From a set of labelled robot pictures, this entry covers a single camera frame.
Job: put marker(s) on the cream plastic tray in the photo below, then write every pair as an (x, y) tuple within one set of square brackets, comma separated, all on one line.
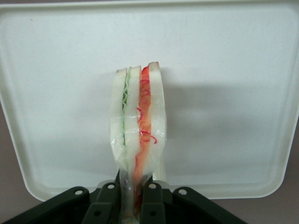
[(210, 116)]

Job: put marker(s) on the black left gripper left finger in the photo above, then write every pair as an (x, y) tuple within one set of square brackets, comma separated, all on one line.
[(105, 205)]

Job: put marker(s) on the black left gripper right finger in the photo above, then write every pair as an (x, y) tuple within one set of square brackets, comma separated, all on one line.
[(153, 205)]

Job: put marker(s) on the triangle sandwich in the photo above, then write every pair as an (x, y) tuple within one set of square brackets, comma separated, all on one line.
[(137, 130)]

